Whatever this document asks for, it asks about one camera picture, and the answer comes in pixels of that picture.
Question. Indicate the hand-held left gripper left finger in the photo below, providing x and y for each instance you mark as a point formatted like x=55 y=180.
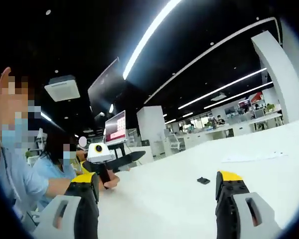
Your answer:
x=87 y=199

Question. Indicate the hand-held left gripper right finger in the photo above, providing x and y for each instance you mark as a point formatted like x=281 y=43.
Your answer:
x=224 y=206

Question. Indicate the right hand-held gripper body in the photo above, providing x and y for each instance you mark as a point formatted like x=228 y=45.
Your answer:
x=102 y=156

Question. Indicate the black plastic buckle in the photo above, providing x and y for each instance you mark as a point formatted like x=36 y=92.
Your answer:
x=203 y=180

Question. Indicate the person's right hand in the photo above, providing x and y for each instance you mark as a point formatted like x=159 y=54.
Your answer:
x=113 y=183

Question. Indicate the black monitor stand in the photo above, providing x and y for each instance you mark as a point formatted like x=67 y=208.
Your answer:
x=118 y=150

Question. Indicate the computer monitor with red screen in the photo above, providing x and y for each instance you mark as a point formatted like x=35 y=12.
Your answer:
x=115 y=128

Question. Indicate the small white column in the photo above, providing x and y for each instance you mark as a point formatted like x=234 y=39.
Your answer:
x=150 y=129

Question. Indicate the white office chair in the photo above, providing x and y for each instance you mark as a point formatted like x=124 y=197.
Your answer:
x=177 y=142

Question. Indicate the white paper sheet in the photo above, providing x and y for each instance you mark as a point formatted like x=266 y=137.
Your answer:
x=254 y=156

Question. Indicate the person in light-blue shirt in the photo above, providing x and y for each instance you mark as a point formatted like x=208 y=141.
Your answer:
x=22 y=179

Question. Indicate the short ceiling light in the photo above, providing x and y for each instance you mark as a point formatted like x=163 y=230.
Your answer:
x=46 y=116

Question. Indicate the dark hanging display panel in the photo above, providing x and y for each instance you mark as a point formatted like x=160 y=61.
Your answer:
x=104 y=87

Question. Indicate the white office desk row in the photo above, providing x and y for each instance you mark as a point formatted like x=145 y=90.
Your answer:
x=214 y=134

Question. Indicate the white ceiling air conditioner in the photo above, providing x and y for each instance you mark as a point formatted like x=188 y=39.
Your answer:
x=62 y=88

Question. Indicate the small green desk plant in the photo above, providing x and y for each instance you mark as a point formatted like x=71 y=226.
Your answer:
x=270 y=107

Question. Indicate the straight ceiling light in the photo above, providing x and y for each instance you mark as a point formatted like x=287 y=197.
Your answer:
x=239 y=94
x=221 y=89

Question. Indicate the long ceiling light strip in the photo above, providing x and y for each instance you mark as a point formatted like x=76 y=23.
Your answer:
x=149 y=37

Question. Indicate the large white column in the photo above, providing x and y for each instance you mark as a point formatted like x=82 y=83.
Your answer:
x=276 y=79

